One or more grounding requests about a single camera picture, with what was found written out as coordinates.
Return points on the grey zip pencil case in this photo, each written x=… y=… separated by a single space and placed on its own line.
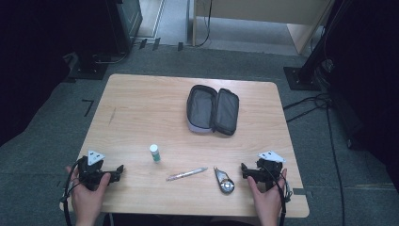
x=211 y=109

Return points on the black slanted stand with base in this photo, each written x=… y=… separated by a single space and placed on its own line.
x=306 y=73

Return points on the person's right hand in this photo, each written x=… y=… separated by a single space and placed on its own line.
x=266 y=201

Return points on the dark curtain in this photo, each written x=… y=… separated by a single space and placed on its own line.
x=370 y=78
x=31 y=62

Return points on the short black tape mark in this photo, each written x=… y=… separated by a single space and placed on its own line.
x=180 y=46
x=156 y=44
x=142 y=44

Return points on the clear ballpoint pen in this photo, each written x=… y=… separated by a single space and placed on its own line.
x=186 y=174

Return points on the green white glue stick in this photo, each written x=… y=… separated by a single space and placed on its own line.
x=155 y=153

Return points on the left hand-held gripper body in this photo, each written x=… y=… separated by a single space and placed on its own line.
x=91 y=174

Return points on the black stand with base plate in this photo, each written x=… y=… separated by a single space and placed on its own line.
x=94 y=62

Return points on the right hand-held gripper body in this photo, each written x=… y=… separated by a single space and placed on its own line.
x=266 y=171

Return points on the black tape corner mark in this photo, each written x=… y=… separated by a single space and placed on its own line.
x=89 y=105

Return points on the light wooden cabinet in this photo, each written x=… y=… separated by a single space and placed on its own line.
x=266 y=9

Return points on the grey tape strip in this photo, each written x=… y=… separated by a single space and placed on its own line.
x=302 y=191

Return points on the person's left hand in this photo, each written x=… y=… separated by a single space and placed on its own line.
x=87 y=201

